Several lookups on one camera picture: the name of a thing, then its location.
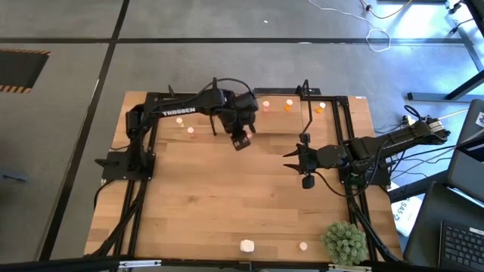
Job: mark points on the yellow white power plug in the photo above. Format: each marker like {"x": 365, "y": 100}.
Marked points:
{"x": 406, "y": 121}

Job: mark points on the dark metal table base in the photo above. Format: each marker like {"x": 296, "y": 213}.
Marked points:
{"x": 427, "y": 96}

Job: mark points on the green artificial plant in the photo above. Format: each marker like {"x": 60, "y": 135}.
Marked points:
{"x": 345, "y": 243}

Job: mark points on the white melatonin bottle blue label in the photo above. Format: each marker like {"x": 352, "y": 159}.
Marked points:
{"x": 247, "y": 245}

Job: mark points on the wooden shelf black metal frame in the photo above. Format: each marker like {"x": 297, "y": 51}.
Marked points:
{"x": 280, "y": 122}

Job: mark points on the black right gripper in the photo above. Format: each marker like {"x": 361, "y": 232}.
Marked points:
{"x": 321, "y": 158}

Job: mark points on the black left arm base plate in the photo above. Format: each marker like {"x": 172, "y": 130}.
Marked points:
{"x": 117, "y": 170}

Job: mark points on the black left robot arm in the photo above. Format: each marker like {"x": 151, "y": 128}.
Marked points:
{"x": 177, "y": 109}

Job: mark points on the black aluminium rig frame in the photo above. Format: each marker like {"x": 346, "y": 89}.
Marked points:
{"x": 181, "y": 95}

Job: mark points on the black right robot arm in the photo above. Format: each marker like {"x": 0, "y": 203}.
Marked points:
{"x": 378, "y": 145}

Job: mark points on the black hazard-striped floor mat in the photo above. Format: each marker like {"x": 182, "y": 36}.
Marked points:
{"x": 19, "y": 70}

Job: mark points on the dark laptop visible keyboard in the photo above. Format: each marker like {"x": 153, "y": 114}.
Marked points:
{"x": 427, "y": 226}

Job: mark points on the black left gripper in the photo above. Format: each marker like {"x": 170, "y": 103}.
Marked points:
{"x": 238, "y": 117}

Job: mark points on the black desk leg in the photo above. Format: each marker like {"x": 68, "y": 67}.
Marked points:
{"x": 416, "y": 187}

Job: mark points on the silver metal bracket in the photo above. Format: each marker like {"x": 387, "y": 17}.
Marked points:
{"x": 140, "y": 263}
{"x": 349, "y": 267}

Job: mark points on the dark grey laptop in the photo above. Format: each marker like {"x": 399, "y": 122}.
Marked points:
{"x": 469, "y": 170}

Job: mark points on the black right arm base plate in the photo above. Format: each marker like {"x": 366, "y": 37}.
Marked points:
{"x": 378, "y": 177}

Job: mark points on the orange pill vial white cap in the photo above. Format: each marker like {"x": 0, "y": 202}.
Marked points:
{"x": 303, "y": 246}
{"x": 321, "y": 106}
{"x": 289, "y": 102}

